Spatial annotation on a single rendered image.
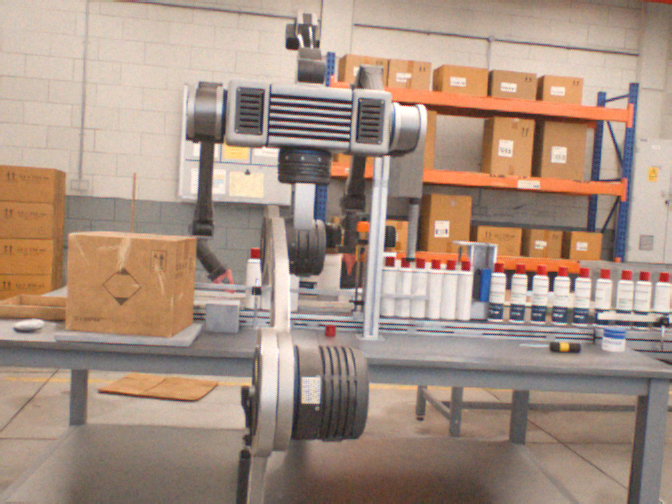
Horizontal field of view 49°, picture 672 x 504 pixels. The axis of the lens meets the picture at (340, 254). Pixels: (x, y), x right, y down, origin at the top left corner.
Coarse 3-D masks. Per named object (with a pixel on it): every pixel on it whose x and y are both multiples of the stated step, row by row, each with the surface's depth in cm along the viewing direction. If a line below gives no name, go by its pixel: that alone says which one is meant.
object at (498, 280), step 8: (496, 264) 250; (496, 272) 250; (496, 280) 249; (504, 280) 250; (496, 288) 249; (504, 288) 250; (496, 296) 249; (504, 296) 251; (496, 304) 249; (488, 312) 252; (496, 312) 250; (488, 320) 251; (496, 320) 250
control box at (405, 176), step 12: (408, 156) 232; (420, 156) 240; (396, 168) 229; (408, 168) 233; (420, 168) 241; (396, 180) 229; (408, 180) 234; (420, 180) 241; (396, 192) 229; (408, 192) 235; (420, 192) 242
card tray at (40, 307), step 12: (12, 300) 246; (24, 300) 254; (36, 300) 254; (48, 300) 255; (60, 300) 255; (0, 312) 229; (12, 312) 229; (24, 312) 229; (36, 312) 229; (48, 312) 230; (60, 312) 230
